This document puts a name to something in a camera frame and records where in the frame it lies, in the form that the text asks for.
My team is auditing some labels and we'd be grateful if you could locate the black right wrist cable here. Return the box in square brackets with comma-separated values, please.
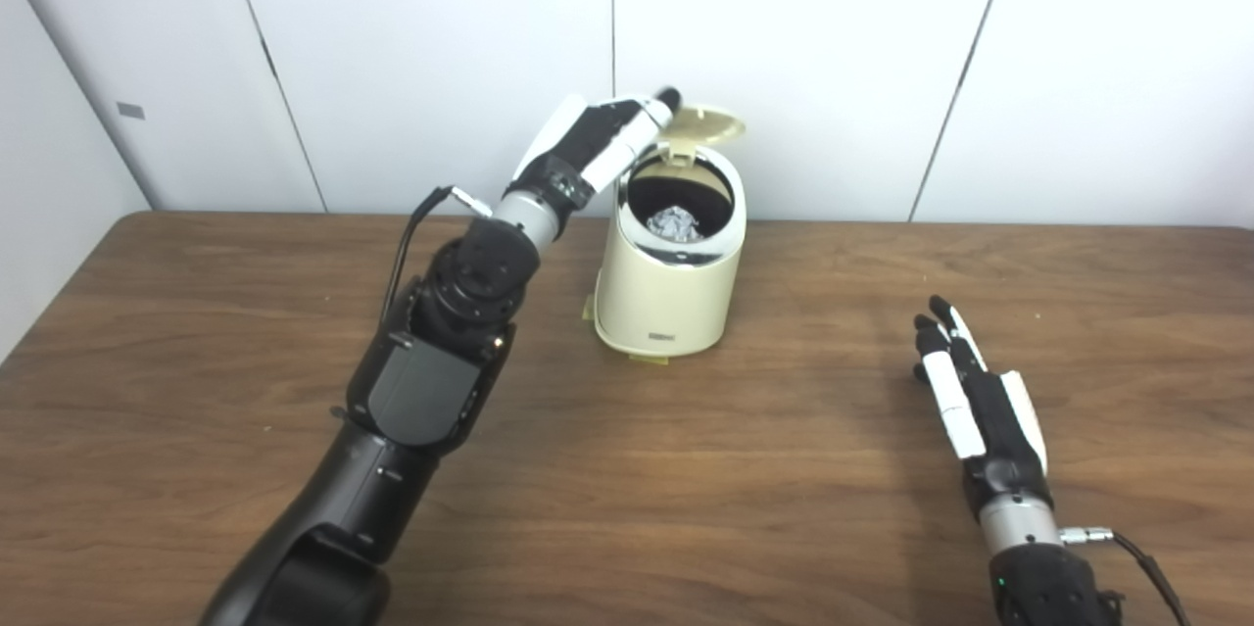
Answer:
[1061, 528, 1191, 626]

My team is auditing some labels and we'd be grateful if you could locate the white paper ball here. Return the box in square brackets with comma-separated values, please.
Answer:
[645, 206, 704, 243]

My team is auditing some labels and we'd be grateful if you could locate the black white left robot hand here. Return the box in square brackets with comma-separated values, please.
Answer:
[505, 87, 683, 216]

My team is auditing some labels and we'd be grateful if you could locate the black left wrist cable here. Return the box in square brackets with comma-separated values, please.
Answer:
[380, 185, 496, 328]

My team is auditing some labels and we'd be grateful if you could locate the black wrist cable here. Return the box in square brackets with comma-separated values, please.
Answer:
[1061, 528, 1191, 626]
[380, 185, 496, 328]

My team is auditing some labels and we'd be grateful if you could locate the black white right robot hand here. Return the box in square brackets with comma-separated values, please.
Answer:
[912, 295, 1054, 519]

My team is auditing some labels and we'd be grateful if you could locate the cream-colored bin body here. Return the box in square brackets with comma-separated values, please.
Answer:
[593, 144, 748, 358]

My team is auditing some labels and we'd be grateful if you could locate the round cream bin lid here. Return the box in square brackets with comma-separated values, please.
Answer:
[654, 104, 747, 167]

